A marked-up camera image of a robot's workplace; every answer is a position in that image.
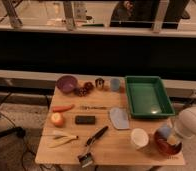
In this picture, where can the blue yellow sponge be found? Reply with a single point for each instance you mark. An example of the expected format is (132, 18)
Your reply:
(169, 135)

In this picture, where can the red bowl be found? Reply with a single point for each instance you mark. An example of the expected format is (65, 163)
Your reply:
(164, 147)

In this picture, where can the purple bowl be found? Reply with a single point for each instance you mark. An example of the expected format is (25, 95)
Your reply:
(66, 83)

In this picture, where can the dark red grapes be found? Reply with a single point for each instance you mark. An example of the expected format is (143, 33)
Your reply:
(84, 90)

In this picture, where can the blue grey cup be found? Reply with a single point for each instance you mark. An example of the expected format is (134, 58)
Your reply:
(115, 84)

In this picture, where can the black rectangular block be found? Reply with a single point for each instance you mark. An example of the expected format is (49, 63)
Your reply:
(85, 120)

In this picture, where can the wooden table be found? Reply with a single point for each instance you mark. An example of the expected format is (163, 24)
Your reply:
(113, 148)

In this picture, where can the orange carrot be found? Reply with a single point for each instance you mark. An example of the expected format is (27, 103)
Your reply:
(62, 108)

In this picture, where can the green plastic tray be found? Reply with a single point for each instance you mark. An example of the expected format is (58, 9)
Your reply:
(147, 98)

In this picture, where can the peach apple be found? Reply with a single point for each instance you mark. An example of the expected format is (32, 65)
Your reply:
(57, 119)

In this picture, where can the yellow banana peel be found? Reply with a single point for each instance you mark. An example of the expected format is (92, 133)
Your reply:
(61, 138)

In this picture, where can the white cup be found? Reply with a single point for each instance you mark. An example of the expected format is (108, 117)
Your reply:
(139, 138)

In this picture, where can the black-handled brush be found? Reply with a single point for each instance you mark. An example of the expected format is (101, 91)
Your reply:
(86, 158)

